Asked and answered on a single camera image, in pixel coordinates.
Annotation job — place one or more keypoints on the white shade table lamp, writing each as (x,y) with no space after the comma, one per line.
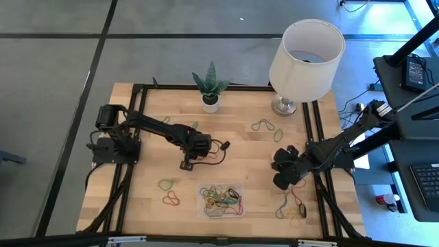
(302,79)

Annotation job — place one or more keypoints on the black diagonal pole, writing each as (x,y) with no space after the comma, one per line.
(415,41)

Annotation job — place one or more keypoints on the black floor plug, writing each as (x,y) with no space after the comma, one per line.
(374,86)

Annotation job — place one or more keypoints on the green rubber band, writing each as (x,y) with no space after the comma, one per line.
(195,124)
(158,185)
(163,120)

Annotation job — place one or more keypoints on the black keyboard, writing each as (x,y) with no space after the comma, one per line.
(428,185)

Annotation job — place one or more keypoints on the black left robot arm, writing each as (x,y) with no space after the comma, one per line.
(154,125)

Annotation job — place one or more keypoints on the clear plastic bin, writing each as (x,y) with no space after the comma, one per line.
(241,187)

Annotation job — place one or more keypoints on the red and white bottle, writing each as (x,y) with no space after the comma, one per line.
(380,199)

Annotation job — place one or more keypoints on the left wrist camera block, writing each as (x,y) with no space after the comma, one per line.
(186,165)

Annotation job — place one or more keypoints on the black power adapter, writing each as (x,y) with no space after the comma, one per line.
(415,73)

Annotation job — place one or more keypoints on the silver metal bracket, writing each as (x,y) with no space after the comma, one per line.
(317,243)
(127,239)

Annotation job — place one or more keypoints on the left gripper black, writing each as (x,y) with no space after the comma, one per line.
(199,145)

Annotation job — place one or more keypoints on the blue rubber band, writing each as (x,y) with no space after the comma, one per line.
(283,202)

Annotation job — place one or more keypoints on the grey chair leg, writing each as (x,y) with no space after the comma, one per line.
(10,158)

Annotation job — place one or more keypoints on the dark teal rubber band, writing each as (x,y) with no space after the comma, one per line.
(263,119)

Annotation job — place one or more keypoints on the succulent plant in white pot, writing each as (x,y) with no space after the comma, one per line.
(210,87)

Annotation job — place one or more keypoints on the yellow rubber band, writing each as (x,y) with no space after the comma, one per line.
(291,215)

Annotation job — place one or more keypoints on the white paper sheet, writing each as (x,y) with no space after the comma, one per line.
(361,163)

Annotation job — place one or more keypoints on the yellow-green rubber band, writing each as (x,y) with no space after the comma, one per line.
(274,137)

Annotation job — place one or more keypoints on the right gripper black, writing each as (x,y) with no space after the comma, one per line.
(300,164)

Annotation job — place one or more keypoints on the black lower desk surface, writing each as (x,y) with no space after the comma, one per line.
(404,164)

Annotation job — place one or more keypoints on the black frame crossbeam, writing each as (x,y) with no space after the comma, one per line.
(51,240)

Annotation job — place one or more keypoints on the red rubber band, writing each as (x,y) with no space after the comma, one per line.
(163,200)
(212,157)
(241,208)
(292,192)

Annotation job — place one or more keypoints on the black desk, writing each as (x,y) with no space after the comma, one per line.
(394,89)

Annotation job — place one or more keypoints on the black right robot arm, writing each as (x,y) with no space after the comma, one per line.
(346,137)

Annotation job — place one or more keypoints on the yellow power plug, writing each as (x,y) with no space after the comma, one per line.
(358,107)

